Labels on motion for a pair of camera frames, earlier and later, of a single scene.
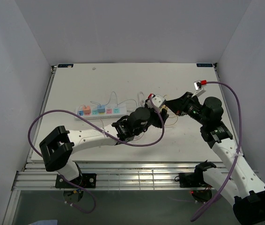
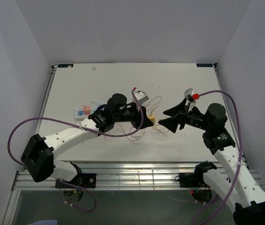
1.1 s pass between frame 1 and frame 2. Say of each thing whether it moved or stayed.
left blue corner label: stayed
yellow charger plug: moved
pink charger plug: stayed
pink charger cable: moved
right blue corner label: stayed
